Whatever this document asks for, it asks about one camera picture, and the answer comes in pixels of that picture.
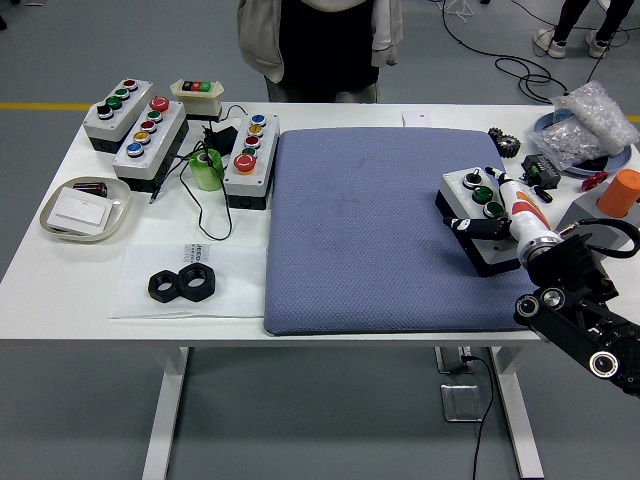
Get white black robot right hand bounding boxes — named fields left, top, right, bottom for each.
left=442, top=166, right=559, bottom=251

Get grey four-button control box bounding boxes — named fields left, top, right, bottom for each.
left=434, top=169, right=524, bottom=279

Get slim grey five-button box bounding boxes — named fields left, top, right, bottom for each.
left=222, top=112, right=281, bottom=211

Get large grey five-button box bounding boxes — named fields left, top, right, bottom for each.
left=110, top=95, right=190, bottom=194

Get black module green terminals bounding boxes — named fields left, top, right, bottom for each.
left=519, top=153, right=564, bottom=190

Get black metal gear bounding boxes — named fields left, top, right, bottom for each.
left=487, top=126, right=521, bottom=159

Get red clip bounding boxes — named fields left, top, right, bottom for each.
left=580, top=170, right=610, bottom=191

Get clear bag of metal parts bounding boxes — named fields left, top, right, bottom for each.
left=524, top=119, right=609, bottom=171

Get orange cylinder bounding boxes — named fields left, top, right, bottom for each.
left=597, top=168, right=640, bottom=217

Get bubble wrap bag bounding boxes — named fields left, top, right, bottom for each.
left=552, top=80, right=640, bottom=154

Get blue-grey quilted mat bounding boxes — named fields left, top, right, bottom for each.
left=263, top=127, right=551, bottom=337

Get metal floor socket box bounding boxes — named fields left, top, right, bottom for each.
left=439, top=382, right=494, bottom=424

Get person in white shoes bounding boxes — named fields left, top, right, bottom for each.
left=531, top=0, right=635, bottom=60

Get white table leg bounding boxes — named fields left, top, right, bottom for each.
left=488, top=346, right=545, bottom=480
left=142, top=346, right=190, bottom=480

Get clear plastic bag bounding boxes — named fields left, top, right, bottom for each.
left=108, top=243, right=269, bottom=320

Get black power adapter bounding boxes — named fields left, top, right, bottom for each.
left=202, top=124, right=240, bottom=154

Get green tape roll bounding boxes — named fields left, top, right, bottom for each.
left=188, top=148, right=224, bottom=192

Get black hex nut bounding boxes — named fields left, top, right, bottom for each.
left=147, top=269, right=182, bottom=302
left=178, top=263, right=217, bottom=301

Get white rounded tray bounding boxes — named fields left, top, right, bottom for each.
left=38, top=175, right=132, bottom=245

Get grey box with black knob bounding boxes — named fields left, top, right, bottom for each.
left=82, top=78, right=154, bottom=154

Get dark battery pack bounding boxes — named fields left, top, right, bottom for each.
left=72, top=181, right=110, bottom=199

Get black floor cables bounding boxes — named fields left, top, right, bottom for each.
left=439, top=0, right=640, bottom=105

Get black floor power cable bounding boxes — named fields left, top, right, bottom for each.
left=462, top=353, right=496, bottom=480

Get thin white wire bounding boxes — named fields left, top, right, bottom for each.
left=442, top=0, right=476, bottom=26

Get thin black cord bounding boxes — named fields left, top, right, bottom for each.
left=148, top=103, right=246, bottom=240

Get cream red-green switch box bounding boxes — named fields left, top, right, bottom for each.
left=170, top=78, right=225, bottom=121

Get white wall switch panel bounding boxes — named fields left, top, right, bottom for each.
left=48, top=192, right=114, bottom=230

